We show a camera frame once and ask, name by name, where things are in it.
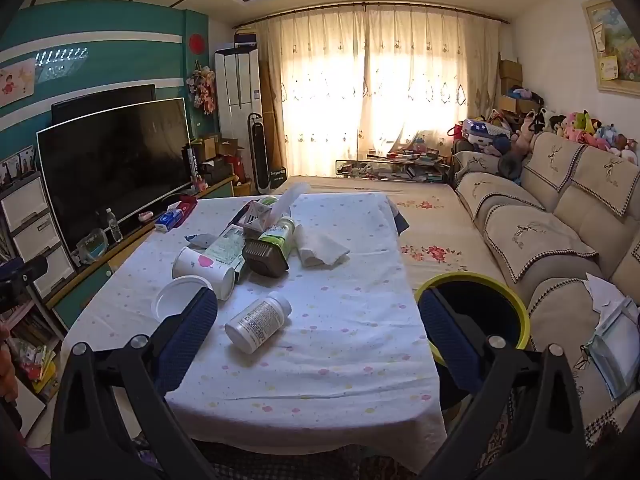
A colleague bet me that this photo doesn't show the white loose papers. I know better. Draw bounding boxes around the white loose papers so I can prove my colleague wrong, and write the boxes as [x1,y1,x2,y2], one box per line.
[582,272,633,313]

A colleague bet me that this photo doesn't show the dark brown plastic tray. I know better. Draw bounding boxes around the dark brown plastic tray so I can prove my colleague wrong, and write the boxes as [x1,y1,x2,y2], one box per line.
[242,238,290,278]

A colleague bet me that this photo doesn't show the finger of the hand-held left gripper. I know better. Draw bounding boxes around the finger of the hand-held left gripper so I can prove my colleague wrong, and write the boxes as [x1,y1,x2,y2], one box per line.
[0,255,49,313]

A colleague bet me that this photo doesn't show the black and white tower fan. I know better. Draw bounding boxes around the black and white tower fan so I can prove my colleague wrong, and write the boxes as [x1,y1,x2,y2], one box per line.
[248,112,273,195]

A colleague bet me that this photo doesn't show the white paper towel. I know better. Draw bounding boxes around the white paper towel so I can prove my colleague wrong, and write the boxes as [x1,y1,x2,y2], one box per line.
[297,220,351,268]

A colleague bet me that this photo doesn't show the green and white box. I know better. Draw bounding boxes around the green and white box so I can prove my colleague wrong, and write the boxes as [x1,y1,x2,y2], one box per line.
[204,225,251,283]

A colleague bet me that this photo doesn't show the clear water bottle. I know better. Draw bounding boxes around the clear water bottle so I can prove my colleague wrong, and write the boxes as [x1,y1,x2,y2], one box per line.
[106,207,124,243]

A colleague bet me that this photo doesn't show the white foam fruit net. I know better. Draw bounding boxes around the white foam fruit net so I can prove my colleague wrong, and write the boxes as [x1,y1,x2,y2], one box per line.
[270,183,312,221]

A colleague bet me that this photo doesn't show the row of plush toys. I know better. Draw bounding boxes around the row of plush toys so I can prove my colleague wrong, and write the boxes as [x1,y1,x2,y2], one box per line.
[510,106,640,166]

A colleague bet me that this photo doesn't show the white round plastic lid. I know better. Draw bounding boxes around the white round plastic lid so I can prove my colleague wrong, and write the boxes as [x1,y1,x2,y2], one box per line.
[151,276,216,322]

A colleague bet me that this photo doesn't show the star printed bag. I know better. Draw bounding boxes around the star printed bag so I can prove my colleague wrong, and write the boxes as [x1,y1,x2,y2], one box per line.
[462,119,511,148]

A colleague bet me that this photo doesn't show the clear plastic document bag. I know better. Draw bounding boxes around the clear plastic document bag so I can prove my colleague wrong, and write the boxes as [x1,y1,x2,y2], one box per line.
[585,300,640,401]

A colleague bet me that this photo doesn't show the artificial flower bunch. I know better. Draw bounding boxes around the artificial flower bunch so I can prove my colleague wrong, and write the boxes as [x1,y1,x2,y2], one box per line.
[186,62,217,113]

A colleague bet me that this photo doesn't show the black monitor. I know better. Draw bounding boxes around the black monitor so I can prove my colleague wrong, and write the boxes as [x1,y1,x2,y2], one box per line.
[51,84,157,127]

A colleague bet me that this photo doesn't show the pink wall poster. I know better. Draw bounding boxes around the pink wall poster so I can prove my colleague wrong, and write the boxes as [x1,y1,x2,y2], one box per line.
[0,58,36,107]

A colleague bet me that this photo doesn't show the red snack packet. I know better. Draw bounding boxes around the red snack packet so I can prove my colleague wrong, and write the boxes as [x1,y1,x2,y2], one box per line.
[167,195,198,218]

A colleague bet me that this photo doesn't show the beige sofa with covers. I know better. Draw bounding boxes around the beige sofa with covers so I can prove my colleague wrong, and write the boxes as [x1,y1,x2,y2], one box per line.
[452,132,640,446]

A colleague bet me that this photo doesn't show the person's left hand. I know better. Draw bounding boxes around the person's left hand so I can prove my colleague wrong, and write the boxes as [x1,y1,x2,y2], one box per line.
[0,323,19,404]

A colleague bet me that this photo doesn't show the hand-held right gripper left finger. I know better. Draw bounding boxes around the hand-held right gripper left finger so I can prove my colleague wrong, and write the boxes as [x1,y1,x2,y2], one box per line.
[50,286,221,480]

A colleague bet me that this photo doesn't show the cream embroidered curtain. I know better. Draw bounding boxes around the cream embroidered curtain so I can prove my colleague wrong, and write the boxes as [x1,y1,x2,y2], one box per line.
[248,4,501,179]

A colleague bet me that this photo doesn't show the white pill bottle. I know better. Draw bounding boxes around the white pill bottle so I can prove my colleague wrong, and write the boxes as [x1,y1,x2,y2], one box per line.
[225,292,292,354]

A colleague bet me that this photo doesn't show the cluttered glass coffee table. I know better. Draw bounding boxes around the cluttered glass coffee table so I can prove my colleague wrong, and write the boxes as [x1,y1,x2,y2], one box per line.
[335,147,451,182]

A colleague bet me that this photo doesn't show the brown cardboard box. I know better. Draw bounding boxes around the brown cardboard box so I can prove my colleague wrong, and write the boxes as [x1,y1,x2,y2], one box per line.
[499,59,524,95]

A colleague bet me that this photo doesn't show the floral beige mattress sheet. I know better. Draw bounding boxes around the floral beige mattress sheet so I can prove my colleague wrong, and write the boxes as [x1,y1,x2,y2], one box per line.
[282,176,506,296]

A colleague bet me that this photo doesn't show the white paper cup pink heart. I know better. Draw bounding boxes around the white paper cup pink heart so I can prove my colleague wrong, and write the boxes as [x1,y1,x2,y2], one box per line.
[172,246,236,301]

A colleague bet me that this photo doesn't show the blue tissue pack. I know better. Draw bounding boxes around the blue tissue pack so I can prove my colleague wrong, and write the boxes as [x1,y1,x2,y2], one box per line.
[154,208,182,232]

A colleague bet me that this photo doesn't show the shelf of books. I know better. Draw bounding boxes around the shelf of books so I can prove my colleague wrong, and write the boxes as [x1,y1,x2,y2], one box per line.
[0,305,66,403]

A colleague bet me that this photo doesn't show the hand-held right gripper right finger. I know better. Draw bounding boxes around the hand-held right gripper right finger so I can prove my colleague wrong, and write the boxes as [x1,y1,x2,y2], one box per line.
[417,287,590,480]

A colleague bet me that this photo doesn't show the large flat television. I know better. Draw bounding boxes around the large flat television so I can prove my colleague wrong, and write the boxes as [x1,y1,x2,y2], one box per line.
[36,97,193,257]

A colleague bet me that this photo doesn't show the white standing air conditioner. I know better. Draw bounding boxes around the white standing air conditioner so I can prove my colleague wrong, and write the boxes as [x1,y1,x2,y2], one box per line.
[215,49,263,161]

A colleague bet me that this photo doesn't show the white drawer unit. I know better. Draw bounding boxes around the white drawer unit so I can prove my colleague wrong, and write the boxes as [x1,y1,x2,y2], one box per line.
[0,172,76,301]

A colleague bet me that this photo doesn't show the white dotted tablecloth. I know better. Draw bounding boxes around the white dotted tablecloth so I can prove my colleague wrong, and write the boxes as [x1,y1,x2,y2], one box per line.
[60,192,448,476]

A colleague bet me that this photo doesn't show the green bottle white cap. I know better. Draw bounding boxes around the green bottle white cap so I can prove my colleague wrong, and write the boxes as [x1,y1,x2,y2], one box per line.
[257,216,297,256]

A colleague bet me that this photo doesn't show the yellow rimmed dark trash bin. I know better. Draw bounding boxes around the yellow rimmed dark trash bin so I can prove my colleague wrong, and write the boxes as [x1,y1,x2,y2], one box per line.
[414,272,531,411]

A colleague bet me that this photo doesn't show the teal television cabinet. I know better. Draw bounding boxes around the teal television cabinet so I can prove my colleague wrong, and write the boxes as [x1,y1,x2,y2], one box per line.
[47,175,236,333]

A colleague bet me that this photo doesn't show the grey neck pillow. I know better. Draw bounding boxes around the grey neck pillow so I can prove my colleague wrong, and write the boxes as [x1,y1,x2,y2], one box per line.
[497,152,523,181]

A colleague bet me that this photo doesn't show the framed wall picture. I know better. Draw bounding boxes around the framed wall picture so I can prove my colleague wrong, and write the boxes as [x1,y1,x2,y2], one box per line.
[581,0,640,96]

